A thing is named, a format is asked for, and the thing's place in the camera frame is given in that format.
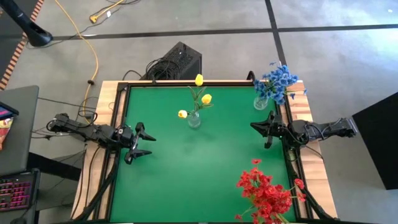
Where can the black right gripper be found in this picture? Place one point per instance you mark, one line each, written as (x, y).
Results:
(284, 130)

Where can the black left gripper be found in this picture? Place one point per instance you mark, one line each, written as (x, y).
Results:
(126, 138)

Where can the blue artificial flower bunch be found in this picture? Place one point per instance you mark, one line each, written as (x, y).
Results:
(264, 90)
(283, 74)

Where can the red artificial flower bunch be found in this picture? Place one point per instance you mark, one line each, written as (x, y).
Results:
(267, 211)
(248, 182)
(300, 183)

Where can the yellow artificial tulip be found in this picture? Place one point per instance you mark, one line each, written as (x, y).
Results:
(182, 114)
(206, 98)
(199, 80)

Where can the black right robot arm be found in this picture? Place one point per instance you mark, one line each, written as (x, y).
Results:
(326, 130)

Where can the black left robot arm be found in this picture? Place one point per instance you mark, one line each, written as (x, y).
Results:
(90, 132)

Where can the clear bulbous glass vase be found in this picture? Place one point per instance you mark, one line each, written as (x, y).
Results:
(260, 104)

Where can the clear ribbed glass vase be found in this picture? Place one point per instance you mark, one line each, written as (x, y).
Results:
(193, 121)

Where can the green table mat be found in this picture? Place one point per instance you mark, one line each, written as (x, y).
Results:
(192, 174)

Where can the black desk foot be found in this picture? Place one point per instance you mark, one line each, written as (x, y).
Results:
(56, 168)

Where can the black computer tower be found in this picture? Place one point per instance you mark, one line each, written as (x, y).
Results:
(174, 54)

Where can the black cabinet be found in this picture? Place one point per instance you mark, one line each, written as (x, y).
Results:
(379, 143)

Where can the grey desk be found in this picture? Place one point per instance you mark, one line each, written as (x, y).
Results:
(23, 140)

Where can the black backlit keyboard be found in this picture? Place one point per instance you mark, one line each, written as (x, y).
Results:
(17, 193)

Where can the yellow power plug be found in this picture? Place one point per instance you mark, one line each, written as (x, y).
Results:
(93, 19)

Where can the yellow red snack bag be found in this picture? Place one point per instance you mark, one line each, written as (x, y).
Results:
(4, 133)

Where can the colourful tablet screen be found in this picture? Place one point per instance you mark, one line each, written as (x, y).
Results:
(5, 113)

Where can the black computer mouse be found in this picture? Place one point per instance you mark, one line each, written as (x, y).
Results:
(18, 220)

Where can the black stand base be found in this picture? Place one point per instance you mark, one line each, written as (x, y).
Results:
(35, 35)

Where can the black frame strut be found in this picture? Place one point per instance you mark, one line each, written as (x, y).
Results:
(99, 186)
(311, 199)

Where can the black table frame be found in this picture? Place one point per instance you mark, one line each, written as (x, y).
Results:
(224, 83)

